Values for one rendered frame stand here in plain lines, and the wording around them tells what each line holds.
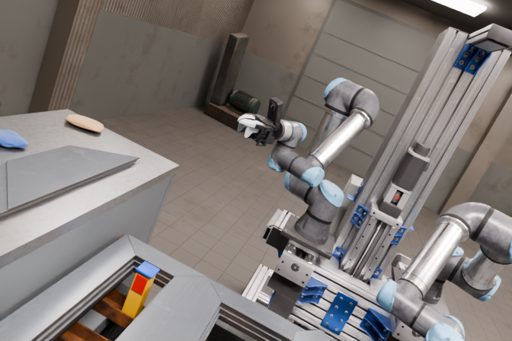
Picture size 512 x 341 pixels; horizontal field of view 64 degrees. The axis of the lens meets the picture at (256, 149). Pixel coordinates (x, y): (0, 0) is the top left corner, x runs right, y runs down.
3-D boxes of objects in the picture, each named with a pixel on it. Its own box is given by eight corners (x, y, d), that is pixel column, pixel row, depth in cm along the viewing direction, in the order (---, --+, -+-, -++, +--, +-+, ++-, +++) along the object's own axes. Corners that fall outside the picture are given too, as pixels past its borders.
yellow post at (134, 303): (130, 326, 137) (149, 279, 132) (118, 319, 137) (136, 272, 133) (138, 317, 141) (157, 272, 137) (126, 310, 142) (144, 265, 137)
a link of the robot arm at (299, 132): (302, 148, 156) (312, 127, 154) (286, 146, 147) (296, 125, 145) (287, 138, 160) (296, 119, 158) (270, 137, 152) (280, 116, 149)
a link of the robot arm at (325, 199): (324, 223, 165) (339, 194, 162) (299, 205, 173) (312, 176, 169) (337, 220, 175) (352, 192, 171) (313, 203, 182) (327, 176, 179)
